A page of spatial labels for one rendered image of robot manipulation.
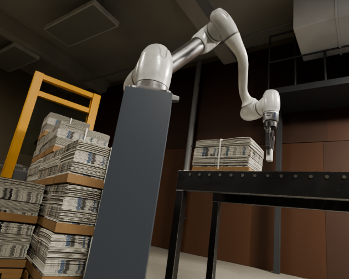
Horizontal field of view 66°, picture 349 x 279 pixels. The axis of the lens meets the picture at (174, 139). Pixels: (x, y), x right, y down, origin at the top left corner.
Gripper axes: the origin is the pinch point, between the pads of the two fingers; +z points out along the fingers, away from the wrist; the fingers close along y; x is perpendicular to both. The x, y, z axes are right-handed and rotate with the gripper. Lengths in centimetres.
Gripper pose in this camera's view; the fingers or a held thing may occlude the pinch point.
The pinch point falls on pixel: (269, 155)
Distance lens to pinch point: 163.5
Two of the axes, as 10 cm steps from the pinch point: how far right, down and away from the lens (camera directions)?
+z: -1.3, 9.5, -3.0
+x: 8.2, -0.6, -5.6
